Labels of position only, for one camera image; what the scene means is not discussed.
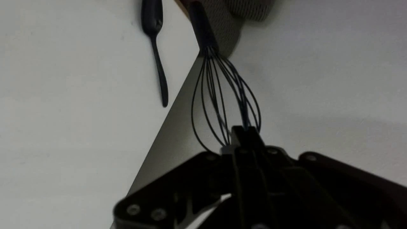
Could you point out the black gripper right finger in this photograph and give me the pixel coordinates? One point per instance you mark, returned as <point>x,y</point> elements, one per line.
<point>315,192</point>

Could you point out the dark grey sofa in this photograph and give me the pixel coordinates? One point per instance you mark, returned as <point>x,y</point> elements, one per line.
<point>218,23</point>

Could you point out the white table board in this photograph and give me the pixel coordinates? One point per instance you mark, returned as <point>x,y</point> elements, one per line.
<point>81,108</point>

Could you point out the black spatula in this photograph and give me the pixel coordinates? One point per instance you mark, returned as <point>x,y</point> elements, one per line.
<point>152,23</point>

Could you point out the black wire whisk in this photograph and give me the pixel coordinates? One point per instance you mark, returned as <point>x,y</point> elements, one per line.
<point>222,98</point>

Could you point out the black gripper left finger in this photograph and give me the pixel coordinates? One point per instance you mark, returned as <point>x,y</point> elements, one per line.
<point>177,197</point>

